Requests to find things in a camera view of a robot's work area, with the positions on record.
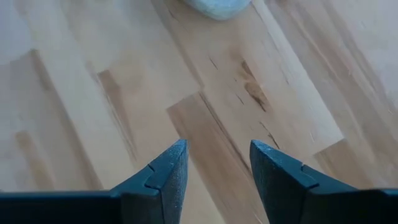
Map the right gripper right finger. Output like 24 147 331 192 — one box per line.
249 139 359 224

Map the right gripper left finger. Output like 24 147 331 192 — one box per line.
109 139 189 224

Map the clear plastic container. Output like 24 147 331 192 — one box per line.
181 0 253 21

